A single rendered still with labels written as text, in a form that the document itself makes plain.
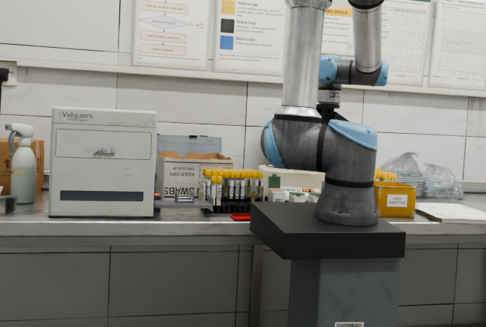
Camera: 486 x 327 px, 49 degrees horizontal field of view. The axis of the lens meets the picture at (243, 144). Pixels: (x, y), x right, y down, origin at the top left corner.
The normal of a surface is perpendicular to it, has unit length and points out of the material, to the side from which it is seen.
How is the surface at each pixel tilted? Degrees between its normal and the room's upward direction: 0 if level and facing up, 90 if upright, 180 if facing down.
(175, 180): 90
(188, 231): 90
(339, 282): 90
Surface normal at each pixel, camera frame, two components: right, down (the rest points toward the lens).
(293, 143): -0.25, -0.04
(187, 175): 0.16, 0.02
